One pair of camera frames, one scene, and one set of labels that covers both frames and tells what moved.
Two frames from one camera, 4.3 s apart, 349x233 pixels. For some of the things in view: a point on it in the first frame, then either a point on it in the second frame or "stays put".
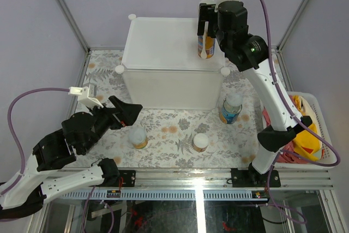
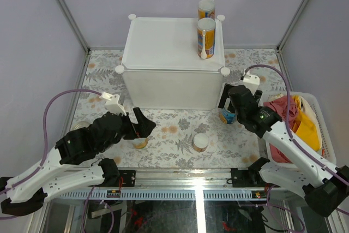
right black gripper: (206, 13) to (224, 96)
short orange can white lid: (200, 142) stays put
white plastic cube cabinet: (162, 70) stays put
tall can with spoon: (206, 45) stays put
